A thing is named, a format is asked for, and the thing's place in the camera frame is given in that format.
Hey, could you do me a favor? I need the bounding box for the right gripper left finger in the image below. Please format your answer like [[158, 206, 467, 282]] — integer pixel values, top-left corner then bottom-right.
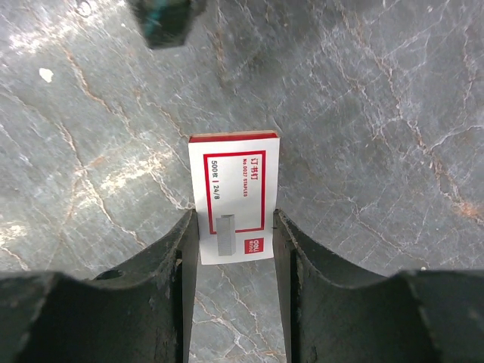
[[1, 210, 199, 362]]

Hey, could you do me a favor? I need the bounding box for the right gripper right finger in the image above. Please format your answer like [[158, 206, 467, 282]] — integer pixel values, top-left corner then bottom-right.
[[273, 210, 483, 362]]

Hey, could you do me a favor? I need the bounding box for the red white staple box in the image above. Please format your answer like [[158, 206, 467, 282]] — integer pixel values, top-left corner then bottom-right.
[[188, 130, 280, 265]]

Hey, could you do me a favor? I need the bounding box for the black stapler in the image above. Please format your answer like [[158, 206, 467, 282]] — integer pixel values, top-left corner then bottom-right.
[[127, 0, 193, 49]]

